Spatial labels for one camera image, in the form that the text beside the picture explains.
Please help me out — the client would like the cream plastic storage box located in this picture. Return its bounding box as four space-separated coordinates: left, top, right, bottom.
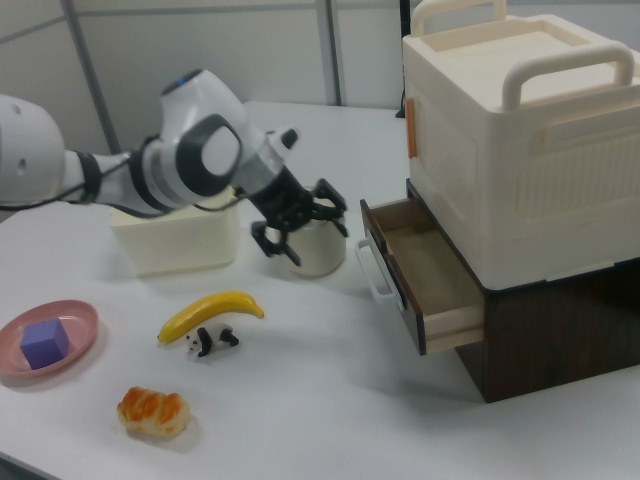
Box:
402 0 640 291

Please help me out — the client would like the copper latch on storage box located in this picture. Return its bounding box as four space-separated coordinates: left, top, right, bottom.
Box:
405 97 419 160

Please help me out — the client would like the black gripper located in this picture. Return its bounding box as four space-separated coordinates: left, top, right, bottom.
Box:
249 167 351 268

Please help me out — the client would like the cream open plastic container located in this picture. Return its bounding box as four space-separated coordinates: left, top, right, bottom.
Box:
109 187 240 277

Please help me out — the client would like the small white lidded bin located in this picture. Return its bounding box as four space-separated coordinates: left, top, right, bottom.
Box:
285 185 347 279

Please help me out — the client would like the panda toy figure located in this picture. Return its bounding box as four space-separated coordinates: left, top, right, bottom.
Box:
185 323 240 359

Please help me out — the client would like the yellow banana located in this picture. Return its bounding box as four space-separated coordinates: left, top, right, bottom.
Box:
157 290 265 345

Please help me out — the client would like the orange glazed bread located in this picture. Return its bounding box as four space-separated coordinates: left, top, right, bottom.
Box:
116 385 192 437

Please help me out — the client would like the dark brown wooden cabinet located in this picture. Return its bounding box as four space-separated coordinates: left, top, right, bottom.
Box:
404 179 640 404

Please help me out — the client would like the wooden drawer with white handle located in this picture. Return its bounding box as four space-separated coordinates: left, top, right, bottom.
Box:
355 197 486 357

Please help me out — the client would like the pink plate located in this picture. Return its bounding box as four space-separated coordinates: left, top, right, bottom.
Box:
0 299 100 389

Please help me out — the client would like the purple cube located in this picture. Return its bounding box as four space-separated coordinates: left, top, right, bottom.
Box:
19 317 71 371

